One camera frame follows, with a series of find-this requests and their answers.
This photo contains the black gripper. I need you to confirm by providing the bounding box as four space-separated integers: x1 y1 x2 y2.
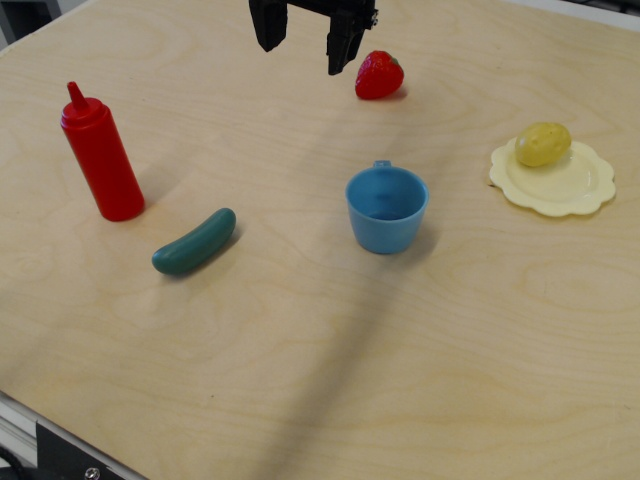
248 0 378 75

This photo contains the green toy cucumber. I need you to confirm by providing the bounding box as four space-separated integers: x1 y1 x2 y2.
151 208 236 275

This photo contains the blue plastic cup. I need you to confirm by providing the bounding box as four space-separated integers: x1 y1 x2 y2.
345 160 430 254

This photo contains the red toy strawberry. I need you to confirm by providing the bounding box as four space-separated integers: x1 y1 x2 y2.
355 50 404 100

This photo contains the red squeeze bottle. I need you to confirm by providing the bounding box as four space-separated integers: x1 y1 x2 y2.
60 82 145 222

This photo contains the yellow toy potato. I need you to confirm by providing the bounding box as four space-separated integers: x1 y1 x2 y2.
515 122 572 167

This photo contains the cream scalloped plate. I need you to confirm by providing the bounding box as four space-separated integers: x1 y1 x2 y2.
489 139 616 218

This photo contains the black corner bracket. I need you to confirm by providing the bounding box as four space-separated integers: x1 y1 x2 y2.
35 421 145 480

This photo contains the black cable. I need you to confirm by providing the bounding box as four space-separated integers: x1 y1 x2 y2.
0 444 26 480

